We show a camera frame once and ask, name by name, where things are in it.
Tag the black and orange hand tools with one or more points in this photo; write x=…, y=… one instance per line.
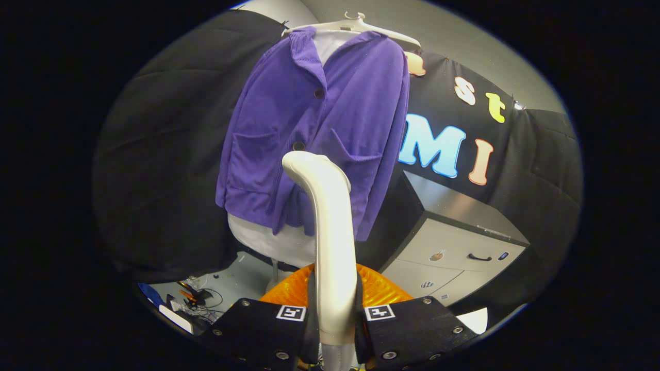
x=193, y=294

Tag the white flat box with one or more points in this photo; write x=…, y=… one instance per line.
x=175, y=318

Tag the white paper sheet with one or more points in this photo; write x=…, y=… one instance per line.
x=474, y=320

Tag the cream plastic clothes hanger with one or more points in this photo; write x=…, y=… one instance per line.
x=361, y=27

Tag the grey cabinet with dark top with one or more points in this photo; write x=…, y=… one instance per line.
x=454, y=242

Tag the white garment steamer head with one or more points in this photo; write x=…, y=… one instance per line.
x=335, y=247

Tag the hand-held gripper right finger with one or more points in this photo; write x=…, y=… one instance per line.
x=412, y=330

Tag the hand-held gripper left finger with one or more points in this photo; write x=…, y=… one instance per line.
x=258, y=330

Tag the purple jacket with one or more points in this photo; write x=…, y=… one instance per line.
x=289, y=118

